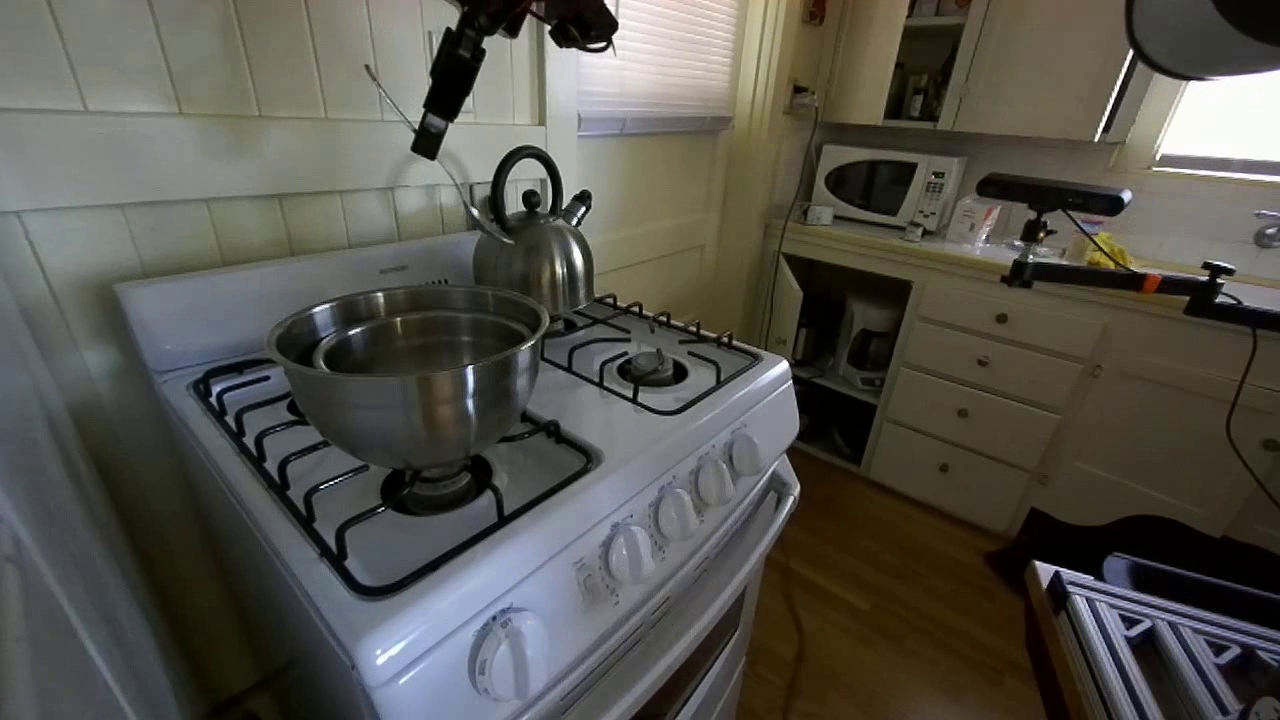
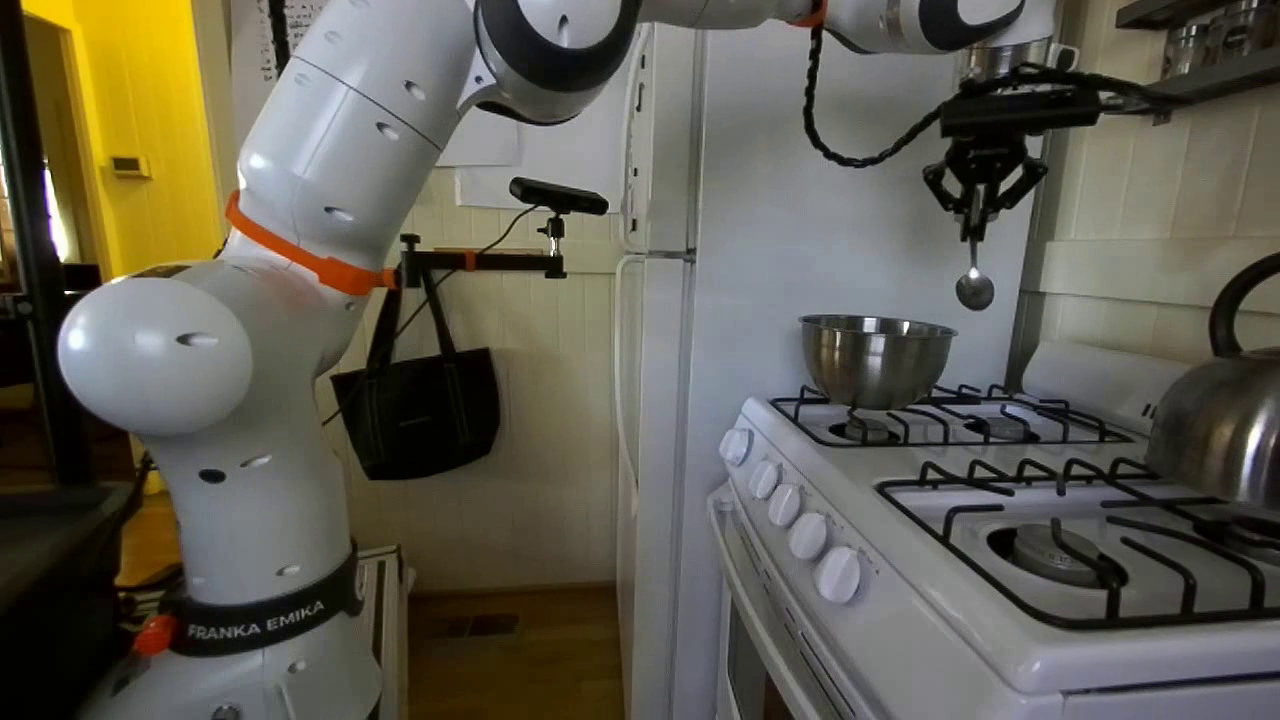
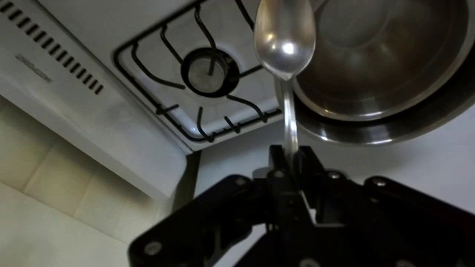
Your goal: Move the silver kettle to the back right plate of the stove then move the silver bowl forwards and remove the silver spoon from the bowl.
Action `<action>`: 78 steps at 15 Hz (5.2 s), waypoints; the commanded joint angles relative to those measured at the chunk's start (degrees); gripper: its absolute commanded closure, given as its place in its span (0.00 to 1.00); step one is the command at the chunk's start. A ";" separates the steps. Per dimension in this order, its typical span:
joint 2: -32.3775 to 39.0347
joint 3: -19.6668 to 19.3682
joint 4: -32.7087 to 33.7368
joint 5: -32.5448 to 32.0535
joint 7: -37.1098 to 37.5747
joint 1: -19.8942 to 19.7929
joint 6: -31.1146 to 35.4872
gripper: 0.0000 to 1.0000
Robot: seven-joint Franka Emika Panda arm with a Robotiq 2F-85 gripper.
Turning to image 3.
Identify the white gas stove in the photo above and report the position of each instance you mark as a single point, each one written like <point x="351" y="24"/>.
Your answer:
<point x="99" y="30"/>

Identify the black cast iron stove grate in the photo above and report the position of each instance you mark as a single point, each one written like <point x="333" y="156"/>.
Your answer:
<point x="195" y="134"/>

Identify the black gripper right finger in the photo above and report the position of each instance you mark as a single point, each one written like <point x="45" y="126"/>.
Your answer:
<point x="396" y="217"/>

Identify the silver metal bowl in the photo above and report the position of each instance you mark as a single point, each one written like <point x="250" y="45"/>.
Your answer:
<point x="396" y="74"/>

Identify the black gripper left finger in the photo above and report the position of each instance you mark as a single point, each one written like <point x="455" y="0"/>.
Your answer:
<point x="223" y="208"/>

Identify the silver metal spoon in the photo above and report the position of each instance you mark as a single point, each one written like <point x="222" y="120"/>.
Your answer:
<point x="284" y="45"/>

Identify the white refrigerator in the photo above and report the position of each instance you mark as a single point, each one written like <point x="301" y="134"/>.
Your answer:
<point x="238" y="160"/>

